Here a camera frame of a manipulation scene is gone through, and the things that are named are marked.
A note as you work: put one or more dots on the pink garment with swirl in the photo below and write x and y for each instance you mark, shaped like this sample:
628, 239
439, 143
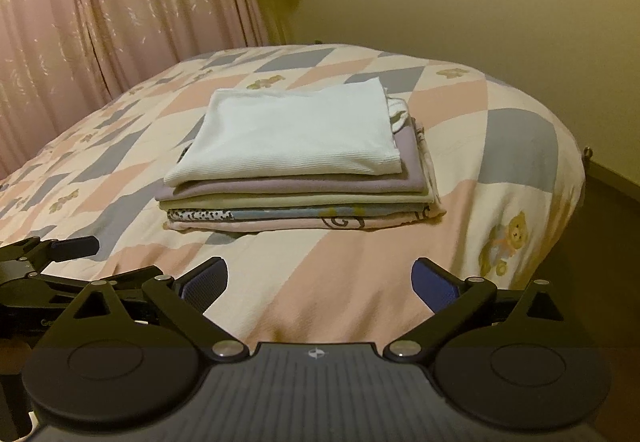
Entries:
356, 224

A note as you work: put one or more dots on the lilac garment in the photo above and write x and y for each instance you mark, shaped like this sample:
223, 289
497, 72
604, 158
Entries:
410, 180

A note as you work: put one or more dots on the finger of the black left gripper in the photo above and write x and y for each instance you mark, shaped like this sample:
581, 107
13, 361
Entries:
33, 255
35, 290

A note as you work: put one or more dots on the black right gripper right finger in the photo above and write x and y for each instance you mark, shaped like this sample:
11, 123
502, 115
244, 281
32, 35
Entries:
510, 358

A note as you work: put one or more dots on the white tank top garment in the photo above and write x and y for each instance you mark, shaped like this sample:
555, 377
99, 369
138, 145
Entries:
247, 134

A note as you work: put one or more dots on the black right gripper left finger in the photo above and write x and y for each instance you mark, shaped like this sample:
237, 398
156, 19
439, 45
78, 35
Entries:
122, 357

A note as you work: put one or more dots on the pink curtain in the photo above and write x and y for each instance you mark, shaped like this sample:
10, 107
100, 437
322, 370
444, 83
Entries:
63, 59

